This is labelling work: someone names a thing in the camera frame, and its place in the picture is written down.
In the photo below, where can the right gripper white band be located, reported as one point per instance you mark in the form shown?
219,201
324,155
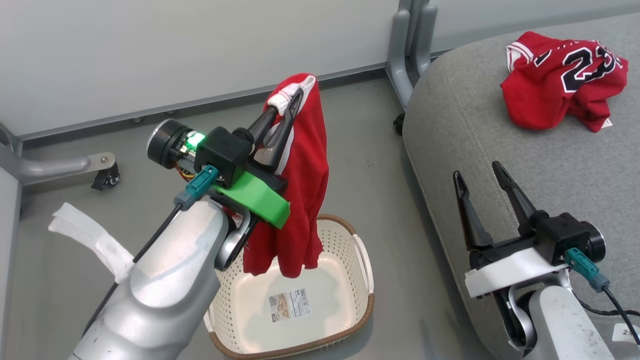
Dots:
505,272

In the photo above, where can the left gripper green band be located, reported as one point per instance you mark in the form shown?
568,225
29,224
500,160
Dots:
260,200

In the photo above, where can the red shorts white trim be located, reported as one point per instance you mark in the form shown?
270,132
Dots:
305,190

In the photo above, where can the red basketball jersey number 23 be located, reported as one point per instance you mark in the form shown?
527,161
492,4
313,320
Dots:
550,85

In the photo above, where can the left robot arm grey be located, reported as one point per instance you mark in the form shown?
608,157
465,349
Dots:
165,280

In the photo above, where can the grey fabric sofa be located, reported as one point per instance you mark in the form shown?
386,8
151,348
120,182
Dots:
490,130

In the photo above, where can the black caster wheel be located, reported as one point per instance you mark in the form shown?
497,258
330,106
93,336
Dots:
109,179
399,124

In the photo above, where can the white laundry basket brown rim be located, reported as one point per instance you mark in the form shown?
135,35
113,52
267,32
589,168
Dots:
345,260

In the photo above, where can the paper label sticker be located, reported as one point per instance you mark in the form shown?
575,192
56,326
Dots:
290,305

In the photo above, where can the white paper tag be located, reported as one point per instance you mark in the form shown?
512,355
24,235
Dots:
625,332

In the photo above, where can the white crumpled tape strip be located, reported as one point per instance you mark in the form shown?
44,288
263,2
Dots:
90,235

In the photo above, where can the grey metal partition leg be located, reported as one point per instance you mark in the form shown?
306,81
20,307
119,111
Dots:
55,165

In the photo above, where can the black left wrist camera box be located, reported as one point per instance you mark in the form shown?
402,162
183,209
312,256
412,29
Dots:
222,150

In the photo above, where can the grey metal partition post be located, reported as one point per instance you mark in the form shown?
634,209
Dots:
405,55

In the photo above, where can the grey partition base rail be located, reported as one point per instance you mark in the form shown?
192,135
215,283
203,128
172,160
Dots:
100,119

